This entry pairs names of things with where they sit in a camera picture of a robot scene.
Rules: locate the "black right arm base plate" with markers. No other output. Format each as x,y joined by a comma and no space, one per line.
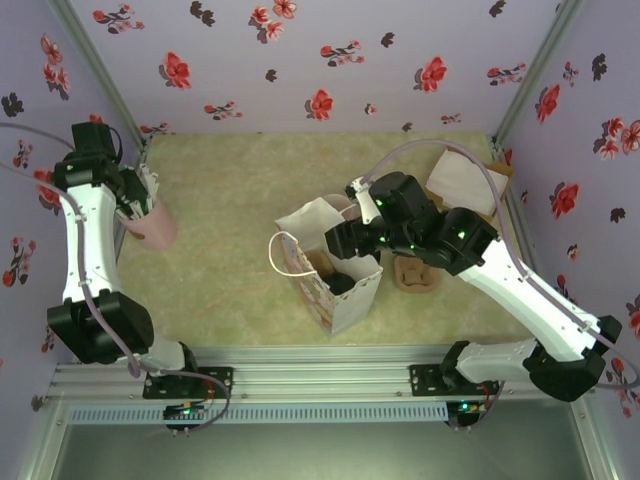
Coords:
425,380

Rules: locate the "aluminium corner post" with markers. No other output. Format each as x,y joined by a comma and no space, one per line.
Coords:
541,65
94,65

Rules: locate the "stack of pulp cup carriers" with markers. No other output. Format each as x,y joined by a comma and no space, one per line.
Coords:
417,277

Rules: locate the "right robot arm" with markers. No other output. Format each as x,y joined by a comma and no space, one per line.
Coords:
525,290

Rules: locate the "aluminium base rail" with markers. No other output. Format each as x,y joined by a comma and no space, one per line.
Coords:
320,370

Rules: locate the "grey steel panel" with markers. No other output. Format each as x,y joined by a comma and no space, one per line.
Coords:
320,455

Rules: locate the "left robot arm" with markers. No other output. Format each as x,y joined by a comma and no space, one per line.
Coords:
90,240

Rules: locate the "white napkin stack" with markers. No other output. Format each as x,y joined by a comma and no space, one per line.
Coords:
460,175

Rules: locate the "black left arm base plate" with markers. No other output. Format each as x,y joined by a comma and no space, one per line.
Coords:
220,382

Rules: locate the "black plastic cup lid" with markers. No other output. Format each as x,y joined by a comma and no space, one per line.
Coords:
341,282

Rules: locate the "white napkins in box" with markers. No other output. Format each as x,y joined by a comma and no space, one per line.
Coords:
502,172

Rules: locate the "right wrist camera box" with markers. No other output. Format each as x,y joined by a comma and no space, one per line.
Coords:
365,205

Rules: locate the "aluminium frame bar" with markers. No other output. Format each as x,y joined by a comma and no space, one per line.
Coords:
42,440
595,440

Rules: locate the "white wrapped straw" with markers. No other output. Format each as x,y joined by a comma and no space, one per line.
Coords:
145,175
154,190

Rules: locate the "pink straw holder cup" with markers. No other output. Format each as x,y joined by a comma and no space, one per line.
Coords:
157,230

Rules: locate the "cartoon animal paper gift bag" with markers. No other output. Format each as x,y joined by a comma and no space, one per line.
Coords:
345,315

